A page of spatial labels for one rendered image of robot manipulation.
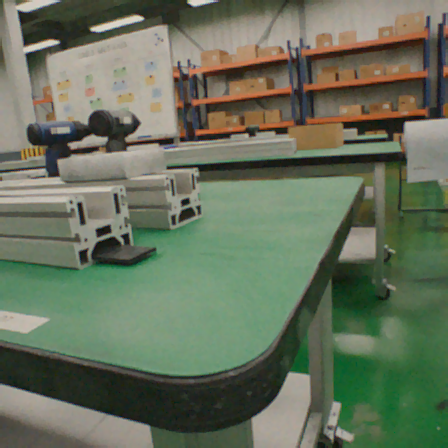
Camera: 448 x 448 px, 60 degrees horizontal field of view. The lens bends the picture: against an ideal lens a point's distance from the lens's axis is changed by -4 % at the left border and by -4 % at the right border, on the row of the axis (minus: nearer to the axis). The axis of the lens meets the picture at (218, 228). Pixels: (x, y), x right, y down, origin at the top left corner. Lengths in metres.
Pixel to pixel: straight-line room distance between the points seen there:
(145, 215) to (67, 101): 4.00
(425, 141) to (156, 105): 2.50
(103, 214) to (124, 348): 0.28
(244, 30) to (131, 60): 8.04
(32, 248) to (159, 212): 0.20
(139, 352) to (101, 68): 4.10
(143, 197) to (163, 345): 0.39
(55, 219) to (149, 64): 3.53
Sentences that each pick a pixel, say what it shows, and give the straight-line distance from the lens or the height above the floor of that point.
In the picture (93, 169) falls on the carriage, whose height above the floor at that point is 0.88.
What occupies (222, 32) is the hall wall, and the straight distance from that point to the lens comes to 12.19.
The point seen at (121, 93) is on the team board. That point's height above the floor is 1.42.
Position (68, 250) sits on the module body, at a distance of 0.49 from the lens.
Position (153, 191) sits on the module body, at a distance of 0.63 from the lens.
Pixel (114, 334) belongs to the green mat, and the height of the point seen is 0.78.
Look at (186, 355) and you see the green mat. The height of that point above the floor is 0.78.
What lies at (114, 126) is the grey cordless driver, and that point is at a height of 0.96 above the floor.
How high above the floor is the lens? 0.92
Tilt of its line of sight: 13 degrees down
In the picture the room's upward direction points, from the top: 6 degrees counter-clockwise
